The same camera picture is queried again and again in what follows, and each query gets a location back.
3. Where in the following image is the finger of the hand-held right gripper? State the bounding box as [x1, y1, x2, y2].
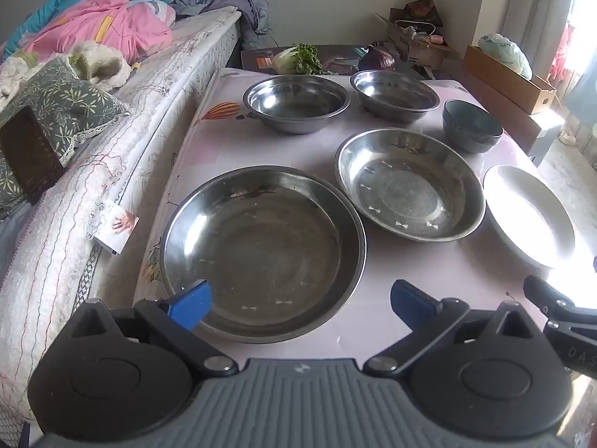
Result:
[523, 274, 597, 379]

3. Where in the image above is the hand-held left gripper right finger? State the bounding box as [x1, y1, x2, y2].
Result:
[364, 279, 544, 378]

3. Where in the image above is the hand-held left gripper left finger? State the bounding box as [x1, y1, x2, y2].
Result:
[58, 279, 240, 379]

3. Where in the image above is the large steel basin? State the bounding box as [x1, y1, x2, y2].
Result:
[159, 165, 367, 343]

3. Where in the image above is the teal ceramic bowl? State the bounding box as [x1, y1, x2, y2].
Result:
[442, 99, 504, 154]

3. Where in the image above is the flared rim steel bowl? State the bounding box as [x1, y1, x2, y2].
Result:
[350, 70, 440, 124]

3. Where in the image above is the white mattress label tag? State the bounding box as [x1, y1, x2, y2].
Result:
[91, 200, 141, 255]

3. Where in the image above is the medium steel basin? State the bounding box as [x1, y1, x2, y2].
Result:
[335, 128, 487, 243]

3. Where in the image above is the white plate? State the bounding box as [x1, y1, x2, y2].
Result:
[482, 164, 576, 269]

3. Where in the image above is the pink printed tablecloth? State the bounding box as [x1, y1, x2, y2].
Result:
[133, 68, 597, 374]

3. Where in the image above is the white quilted mattress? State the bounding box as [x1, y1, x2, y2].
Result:
[0, 7, 243, 430]

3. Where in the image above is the brown low cabinet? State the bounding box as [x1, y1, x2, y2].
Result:
[441, 58, 553, 166]

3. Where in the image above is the deep steel bowl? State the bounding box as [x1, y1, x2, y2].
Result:
[243, 74, 351, 135]

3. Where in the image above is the green floral pillow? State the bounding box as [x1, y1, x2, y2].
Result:
[0, 58, 129, 211]

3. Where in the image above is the long cardboard box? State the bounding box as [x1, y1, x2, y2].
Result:
[464, 45, 558, 115]

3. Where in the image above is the red onion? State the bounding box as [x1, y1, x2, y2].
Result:
[358, 46, 397, 73]

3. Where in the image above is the white fluffy cloth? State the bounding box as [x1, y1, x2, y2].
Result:
[0, 41, 134, 103]

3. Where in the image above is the open cardboard box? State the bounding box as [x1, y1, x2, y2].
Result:
[375, 7, 460, 68]

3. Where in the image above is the bagged green cabbage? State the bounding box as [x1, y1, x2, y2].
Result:
[478, 32, 533, 80]

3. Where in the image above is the bok choy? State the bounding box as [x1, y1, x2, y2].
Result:
[273, 43, 323, 75]

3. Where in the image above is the dark snack packet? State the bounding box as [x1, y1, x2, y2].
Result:
[403, 0, 444, 26]

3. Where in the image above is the pink and blue quilt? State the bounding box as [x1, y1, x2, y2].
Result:
[0, 0, 177, 63]

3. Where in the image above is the grey clothes pile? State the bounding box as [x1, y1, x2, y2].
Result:
[170, 0, 271, 50]

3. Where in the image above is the white curtain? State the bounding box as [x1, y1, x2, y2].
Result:
[473, 0, 576, 80]

